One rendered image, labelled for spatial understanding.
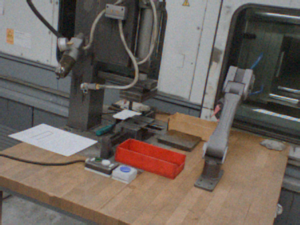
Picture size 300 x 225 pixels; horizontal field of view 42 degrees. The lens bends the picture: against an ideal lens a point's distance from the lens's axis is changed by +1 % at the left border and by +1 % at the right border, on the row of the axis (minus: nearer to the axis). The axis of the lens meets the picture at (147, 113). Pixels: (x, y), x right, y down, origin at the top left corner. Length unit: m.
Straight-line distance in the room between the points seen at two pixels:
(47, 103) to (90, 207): 1.67
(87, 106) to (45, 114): 1.13
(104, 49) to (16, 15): 1.38
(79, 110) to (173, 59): 0.74
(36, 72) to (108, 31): 1.27
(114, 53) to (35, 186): 0.65
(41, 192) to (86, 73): 0.63
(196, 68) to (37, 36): 1.18
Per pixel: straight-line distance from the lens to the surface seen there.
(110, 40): 1.63
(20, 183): 1.33
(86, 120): 1.76
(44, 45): 2.79
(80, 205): 1.22
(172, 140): 1.74
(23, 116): 2.99
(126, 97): 1.59
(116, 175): 1.36
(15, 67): 2.96
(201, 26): 2.19
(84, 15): 1.69
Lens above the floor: 1.53
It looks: 17 degrees down
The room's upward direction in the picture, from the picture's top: 8 degrees clockwise
